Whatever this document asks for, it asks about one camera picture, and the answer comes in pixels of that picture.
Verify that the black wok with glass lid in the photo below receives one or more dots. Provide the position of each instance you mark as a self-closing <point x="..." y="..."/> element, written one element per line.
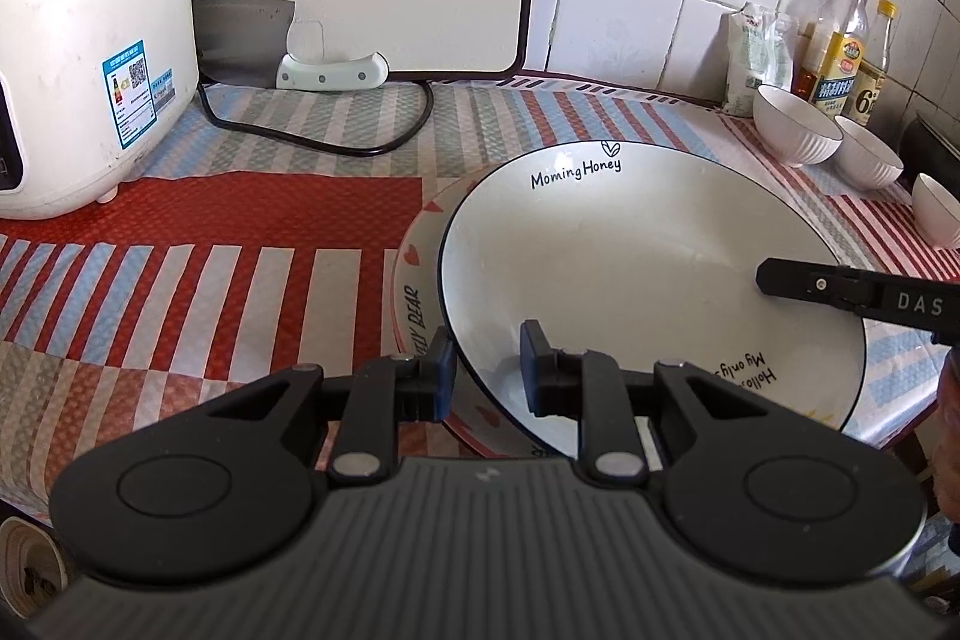
<point x="926" y="150"/>

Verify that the cooking wine bottle yellow label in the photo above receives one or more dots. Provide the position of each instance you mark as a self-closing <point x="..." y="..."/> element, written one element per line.
<point x="832" y="59"/>

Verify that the white plastic seasoning bag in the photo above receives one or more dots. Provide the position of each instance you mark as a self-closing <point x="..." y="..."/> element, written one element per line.
<point x="760" y="52"/>

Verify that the striped checkered tablecloth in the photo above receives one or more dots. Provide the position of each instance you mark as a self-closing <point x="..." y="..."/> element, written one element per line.
<point x="264" y="232"/>

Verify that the white Morning Honey plate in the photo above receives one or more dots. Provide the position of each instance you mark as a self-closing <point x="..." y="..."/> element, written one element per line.
<point x="642" y="253"/>

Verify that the kitchen cleaver white handle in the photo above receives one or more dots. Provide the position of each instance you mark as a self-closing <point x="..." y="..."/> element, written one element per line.
<point x="261" y="44"/>

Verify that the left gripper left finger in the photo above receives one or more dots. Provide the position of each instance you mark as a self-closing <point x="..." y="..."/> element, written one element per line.
<point x="371" y="404"/>

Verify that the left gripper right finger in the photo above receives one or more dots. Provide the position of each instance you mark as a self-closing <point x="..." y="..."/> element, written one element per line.
<point x="589" y="389"/>

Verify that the white ribbed bowl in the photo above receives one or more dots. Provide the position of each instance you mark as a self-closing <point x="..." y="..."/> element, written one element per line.
<point x="863" y="160"/>
<point x="795" y="132"/>
<point x="936" y="212"/>

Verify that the white rice cooker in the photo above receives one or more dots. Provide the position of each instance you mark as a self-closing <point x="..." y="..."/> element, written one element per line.
<point x="89" y="87"/>

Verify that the vinegar bottle yellow cap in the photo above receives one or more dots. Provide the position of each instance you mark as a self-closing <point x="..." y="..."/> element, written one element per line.
<point x="872" y="73"/>

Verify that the pink bunny Lovely Bear plate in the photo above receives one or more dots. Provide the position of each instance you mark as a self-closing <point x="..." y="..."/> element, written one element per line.
<point x="416" y="313"/>

